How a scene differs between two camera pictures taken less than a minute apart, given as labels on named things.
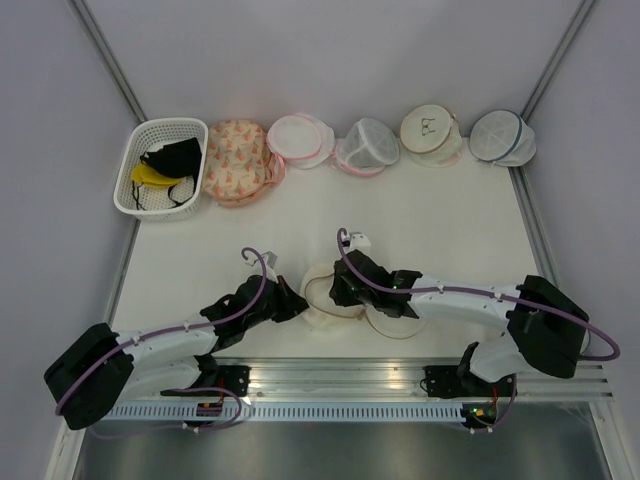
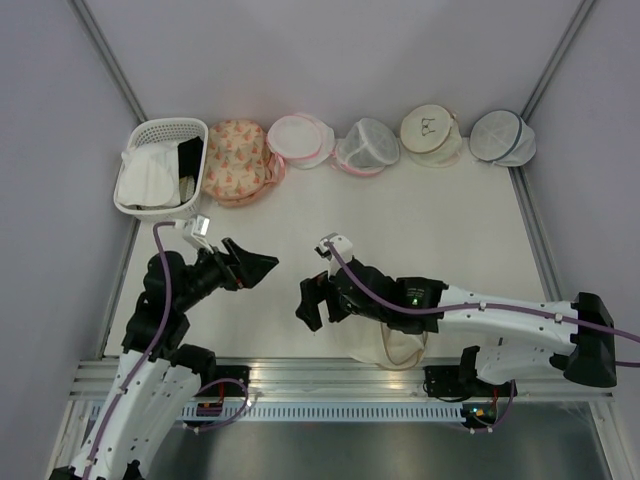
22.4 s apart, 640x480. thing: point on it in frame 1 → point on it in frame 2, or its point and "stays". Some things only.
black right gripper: (339, 294) → (313, 291)
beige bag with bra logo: (431, 135) stays
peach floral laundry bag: (239, 164) stays
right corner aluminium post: (557, 59) stays
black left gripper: (292, 303) → (253, 266)
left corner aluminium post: (87, 17) stays
